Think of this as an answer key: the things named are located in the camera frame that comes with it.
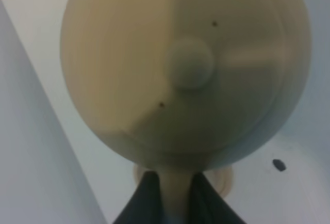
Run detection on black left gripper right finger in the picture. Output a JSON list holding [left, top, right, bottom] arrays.
[[187, 173, 245, 224]]

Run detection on beige teapot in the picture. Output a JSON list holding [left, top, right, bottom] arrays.
[[60, 0, 311, 223]]

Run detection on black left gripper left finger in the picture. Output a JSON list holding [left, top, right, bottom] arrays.
[[114, 171, 163, 224]]

